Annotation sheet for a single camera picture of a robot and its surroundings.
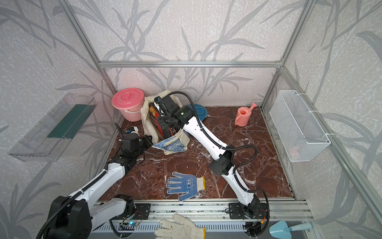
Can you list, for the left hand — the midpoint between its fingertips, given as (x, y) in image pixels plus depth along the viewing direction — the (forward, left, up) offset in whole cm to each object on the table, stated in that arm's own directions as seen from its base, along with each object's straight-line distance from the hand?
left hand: (153, 136), depth 85 cm
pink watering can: (+20, -57, -4) cm, 61 cm away
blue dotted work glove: (-23, -21, -15) cm, 35 cm away
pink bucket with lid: (+25, +21, +2) cm, 33 cm away
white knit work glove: (-42, -20, -14) cm, 49 cm away
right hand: (+4, -7, +12) cm, 14 cm away
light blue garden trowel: (-43, -65, -13) cm, 79 cm away
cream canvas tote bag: (-3, -14, -4) cm, 15 cm away
